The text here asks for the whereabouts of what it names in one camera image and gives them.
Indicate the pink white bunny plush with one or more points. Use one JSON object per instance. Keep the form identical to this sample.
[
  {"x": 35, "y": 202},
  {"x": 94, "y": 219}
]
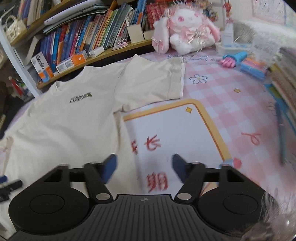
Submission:
[{"x": 185, "y": 29}]

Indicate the white orange medicine box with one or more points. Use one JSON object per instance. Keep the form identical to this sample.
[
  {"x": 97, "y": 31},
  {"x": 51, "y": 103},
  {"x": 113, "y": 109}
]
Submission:
[{"x": 41, "y": 66}]

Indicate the cream t-shirt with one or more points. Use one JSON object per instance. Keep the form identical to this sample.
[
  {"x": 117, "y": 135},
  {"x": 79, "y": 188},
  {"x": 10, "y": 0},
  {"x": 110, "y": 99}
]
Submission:
[{"x": 80, "y": 121}]

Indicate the row of colourful books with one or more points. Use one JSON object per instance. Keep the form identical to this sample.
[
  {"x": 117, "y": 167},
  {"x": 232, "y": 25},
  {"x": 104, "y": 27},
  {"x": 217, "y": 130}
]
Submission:
[{"x": 87, "y": 31}]

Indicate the wooden bookshelf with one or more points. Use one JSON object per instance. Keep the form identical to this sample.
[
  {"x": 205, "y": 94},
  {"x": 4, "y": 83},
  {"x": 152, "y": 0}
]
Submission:
[{"x": 22, "y": 24}]

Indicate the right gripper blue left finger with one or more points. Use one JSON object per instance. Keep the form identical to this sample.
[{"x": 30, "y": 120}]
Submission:
[{"x": 97, "y": 175}]

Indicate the white orange flat box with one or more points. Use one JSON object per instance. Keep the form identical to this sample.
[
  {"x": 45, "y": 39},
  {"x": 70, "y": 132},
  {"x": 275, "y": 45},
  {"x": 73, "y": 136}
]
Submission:
[{"x": 72, "y": 61}]

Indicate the small white plastic item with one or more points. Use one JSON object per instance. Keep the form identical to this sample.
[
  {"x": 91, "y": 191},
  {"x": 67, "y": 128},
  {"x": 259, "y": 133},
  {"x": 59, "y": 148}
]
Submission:
[{"x": 96, "y": 52}]

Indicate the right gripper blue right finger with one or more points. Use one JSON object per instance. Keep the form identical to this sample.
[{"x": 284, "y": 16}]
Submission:
[{"x": 191, "y": 175}]

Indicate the blue pink toy hand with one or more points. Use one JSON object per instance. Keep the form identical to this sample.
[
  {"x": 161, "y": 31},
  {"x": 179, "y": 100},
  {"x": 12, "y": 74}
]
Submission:
[{"x": 231, "y": 60}]

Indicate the pink checkered table mat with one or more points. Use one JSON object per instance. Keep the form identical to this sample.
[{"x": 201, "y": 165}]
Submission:
[{"x": 223, "y": 115}]

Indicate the small white beige box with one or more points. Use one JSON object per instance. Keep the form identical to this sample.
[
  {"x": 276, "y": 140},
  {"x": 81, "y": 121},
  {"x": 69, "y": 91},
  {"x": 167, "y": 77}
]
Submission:
[{"x": 135, "y": 33}]

